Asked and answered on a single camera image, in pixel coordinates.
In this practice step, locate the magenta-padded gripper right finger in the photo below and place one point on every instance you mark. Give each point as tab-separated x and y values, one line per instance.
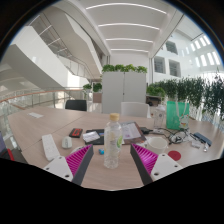
163	165

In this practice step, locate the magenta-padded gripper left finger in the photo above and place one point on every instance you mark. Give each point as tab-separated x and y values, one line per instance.
58	166

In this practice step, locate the clear plastic bottle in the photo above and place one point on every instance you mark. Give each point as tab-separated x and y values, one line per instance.
112	146

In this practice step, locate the flat round red coaster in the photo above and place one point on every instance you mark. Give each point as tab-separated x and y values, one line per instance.
174	155

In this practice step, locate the white power strip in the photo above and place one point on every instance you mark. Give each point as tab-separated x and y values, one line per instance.
50	146

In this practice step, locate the white cup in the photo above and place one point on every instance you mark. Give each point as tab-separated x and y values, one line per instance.
156	144

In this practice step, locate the black and red case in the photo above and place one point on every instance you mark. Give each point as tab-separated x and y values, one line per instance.
76	132

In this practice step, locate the black power adapter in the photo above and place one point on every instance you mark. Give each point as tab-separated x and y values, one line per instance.
145	130

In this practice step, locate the white card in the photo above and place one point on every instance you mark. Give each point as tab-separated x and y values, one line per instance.
91	136

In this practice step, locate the small blue object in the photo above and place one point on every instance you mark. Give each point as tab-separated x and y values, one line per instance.
101	151

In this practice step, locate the brown booklet with white page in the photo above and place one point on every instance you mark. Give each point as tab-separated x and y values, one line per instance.
131	131

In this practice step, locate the dark blue keyboard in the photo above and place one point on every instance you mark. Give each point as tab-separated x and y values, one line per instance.
202	138

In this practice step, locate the clear drinking tumbler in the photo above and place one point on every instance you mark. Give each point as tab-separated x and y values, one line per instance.
159	116

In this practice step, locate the green tote bag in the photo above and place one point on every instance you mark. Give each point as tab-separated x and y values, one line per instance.
175	115

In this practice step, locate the white paper slip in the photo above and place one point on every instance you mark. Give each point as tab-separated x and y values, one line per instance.
35	115

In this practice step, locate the white chair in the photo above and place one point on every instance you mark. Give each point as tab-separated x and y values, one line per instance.
135	109

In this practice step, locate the black chair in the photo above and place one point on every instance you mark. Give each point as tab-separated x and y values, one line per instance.
76	105

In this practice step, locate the glass railing with wooden handrail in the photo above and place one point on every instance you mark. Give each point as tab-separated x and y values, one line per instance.
33	98

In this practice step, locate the planter box with plants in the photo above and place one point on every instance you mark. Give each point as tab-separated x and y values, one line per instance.
155	90

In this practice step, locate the green hedge plant row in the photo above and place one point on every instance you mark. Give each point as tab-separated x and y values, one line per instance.
200	93

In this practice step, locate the white cabinet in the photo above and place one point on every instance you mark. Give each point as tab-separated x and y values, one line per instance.
123	91

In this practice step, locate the potted green plants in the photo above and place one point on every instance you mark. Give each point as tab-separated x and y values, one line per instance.
96	87

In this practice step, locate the green plants on cabinet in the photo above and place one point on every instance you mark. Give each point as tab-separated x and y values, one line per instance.
123	68

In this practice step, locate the ceiling light strips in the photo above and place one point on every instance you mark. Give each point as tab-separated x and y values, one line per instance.
128	25

